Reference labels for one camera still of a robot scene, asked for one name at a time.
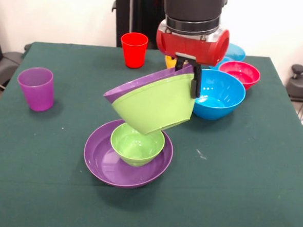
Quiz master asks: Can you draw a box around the small red bowl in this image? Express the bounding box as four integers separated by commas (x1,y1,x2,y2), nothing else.
217,60,262,92

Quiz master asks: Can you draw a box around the small blue bowl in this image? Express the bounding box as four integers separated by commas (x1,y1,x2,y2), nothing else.
208,42,248,72

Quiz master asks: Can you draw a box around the red cup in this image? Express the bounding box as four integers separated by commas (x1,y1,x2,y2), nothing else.
118,32,149,70

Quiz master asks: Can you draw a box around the dark grey equipment base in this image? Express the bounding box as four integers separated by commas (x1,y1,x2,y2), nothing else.
285,63,303,103
0,50,26,92

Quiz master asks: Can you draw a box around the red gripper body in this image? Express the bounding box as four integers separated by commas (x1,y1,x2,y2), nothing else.
154,18,231,68

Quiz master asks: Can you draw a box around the small green bowl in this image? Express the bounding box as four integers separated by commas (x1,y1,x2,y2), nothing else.
108,121,167,169

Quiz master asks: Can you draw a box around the dark green tablecloth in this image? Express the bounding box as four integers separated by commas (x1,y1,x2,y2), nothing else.
0,39,303,227

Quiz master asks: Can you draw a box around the large purple bowl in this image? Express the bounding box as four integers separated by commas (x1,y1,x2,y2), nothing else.
81,117,176,192
102,59,194,108

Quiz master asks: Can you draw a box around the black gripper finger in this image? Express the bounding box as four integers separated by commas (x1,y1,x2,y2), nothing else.
189,63,203,100
174,56,190,72

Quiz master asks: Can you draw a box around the yellow cup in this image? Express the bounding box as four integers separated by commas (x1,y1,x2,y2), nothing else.
164,55,177,70

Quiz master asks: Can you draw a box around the purple cup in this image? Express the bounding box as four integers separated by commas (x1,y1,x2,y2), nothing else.
15,66,56,113

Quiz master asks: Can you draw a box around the large green bowl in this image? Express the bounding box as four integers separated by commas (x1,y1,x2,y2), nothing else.
109,68,197,138

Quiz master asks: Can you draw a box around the large blue bowl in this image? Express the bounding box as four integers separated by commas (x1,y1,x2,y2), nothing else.
192,68,248,122

